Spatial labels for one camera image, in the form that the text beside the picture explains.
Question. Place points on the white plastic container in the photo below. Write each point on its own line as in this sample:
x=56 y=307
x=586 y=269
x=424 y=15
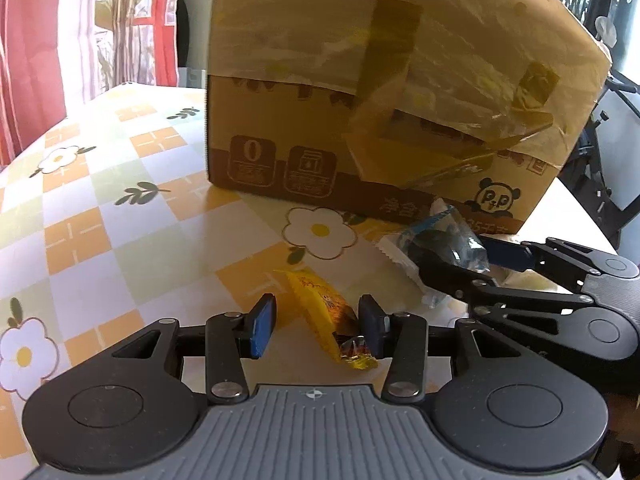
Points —
x=194 y=77

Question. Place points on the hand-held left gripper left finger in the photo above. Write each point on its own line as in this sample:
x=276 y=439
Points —
x=262 y=327

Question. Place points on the checked flower tablecloth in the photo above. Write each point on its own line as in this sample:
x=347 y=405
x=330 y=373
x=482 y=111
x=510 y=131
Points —
x=125 y=240

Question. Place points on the taped cardboard box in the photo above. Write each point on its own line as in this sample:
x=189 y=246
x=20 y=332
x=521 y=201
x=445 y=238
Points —
x=310 y=110

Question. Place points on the white round hanging object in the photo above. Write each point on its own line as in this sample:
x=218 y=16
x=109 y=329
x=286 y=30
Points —
x=606 y=29

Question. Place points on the white plastic packet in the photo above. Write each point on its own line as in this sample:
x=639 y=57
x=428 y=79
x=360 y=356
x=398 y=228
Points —
x=517 y=277

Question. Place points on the printed wall cloth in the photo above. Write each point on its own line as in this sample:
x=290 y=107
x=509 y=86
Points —
x=40 y=35

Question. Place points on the black exercise bike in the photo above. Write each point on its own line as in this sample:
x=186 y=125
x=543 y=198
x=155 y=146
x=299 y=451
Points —
x=600 y=170

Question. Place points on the blue clear snack packet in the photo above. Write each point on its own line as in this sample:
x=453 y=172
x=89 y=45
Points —
x=440 y=240

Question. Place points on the small yellow candy packet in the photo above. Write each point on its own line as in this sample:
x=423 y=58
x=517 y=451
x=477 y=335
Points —
x=320 y=305

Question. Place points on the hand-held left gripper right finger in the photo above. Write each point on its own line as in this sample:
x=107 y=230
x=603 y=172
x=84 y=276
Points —
x=371 y=327

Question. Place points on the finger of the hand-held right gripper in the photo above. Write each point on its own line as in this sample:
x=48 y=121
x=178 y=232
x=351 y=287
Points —
x=505 y=252
x=525 y=295

